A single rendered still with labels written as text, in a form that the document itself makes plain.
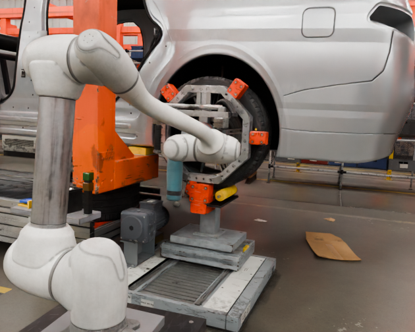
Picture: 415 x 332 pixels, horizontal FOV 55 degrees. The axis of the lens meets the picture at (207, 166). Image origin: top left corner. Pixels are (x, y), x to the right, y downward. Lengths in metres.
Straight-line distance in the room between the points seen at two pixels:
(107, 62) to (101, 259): 0.52
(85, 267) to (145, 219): 1.15
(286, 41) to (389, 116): 0.67
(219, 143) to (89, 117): 0.91
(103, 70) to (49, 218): 0.45
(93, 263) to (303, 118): 1.49
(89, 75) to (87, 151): 1.07
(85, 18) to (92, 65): 1.12
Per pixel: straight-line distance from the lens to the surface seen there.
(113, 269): 1.13
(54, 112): 1.21
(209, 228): 2.48
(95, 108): 2.14
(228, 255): 2.35
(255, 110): 2.24
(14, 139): 8.16
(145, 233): 2.27
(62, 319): 1.37
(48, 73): 1.20
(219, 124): 1.98
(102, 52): 1.09
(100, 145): 2.16
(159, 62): 2.58
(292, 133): 2.27
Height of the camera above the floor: 0.97
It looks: 8 degrees down
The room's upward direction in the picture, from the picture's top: 3 degrees clockwise
